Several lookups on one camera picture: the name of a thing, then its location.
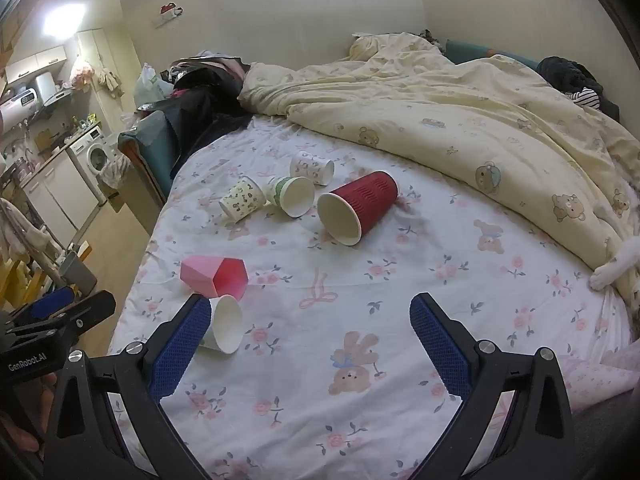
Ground beige hanging towel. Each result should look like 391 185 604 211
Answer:
0 197 61 261

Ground green and white paper cup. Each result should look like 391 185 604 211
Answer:
267 175 316 218

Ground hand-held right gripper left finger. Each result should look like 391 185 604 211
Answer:
42 294 213 480

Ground pink patterned cloth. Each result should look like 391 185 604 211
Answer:
555 345 640 411

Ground teal bed frame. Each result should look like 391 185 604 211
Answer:
118 110 181 201

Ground beige hanging cloths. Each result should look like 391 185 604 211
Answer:
95 65 123 98

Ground teal headboard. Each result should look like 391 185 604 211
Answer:
445 40 541 68

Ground white wall cabinets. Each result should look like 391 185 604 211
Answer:
5 45 68 83

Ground white kitchen base cabinet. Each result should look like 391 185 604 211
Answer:
20 150 101 248

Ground black fluffy garment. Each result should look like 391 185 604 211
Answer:
537 56 621 121

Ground pink faceted cup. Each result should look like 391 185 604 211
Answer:
180 255 249 302

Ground white water heater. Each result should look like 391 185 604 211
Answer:
0 89 38 133

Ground yellow chair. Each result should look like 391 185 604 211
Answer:
0 255 46 311

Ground range hood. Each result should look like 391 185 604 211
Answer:
30 71 76 111

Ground cream heart-print paper cup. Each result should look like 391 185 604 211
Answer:
218 176 266 222

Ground pile of dark clothes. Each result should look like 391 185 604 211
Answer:
167 50 256 161

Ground white cat paw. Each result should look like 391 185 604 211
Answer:
590 200 640 311

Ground white pink-print paper cup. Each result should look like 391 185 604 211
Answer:
290 150 335 186

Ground floral bear-print bed sheet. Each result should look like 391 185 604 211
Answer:
107 112 633 480

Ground red and white wall ornament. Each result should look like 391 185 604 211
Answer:
155 2 183 28

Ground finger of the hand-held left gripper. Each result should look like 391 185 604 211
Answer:
10 286 76 323
7 290 117 350

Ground large red paper cup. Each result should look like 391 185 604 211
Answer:
317 170 400 247

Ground white washing machine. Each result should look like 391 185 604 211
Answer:
69 127 113 206

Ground pink hanging bag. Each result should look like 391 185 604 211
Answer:
70 57 96 91

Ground cream bear-print duvet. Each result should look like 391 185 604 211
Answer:
237 32 640 311

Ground striped garment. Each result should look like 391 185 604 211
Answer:
565 87 601 108

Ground plain white paper cup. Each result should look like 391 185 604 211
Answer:
200 295 244 355

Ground grey bin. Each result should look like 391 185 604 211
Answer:
60 250 98 296

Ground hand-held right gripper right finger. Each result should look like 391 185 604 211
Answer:
409 292 573 480

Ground ceiling light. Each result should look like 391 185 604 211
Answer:
42 2 91 36

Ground person's left hand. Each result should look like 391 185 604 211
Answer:
0 372 58 461

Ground white and green plastic bag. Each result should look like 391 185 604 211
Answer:
134 62 173 106

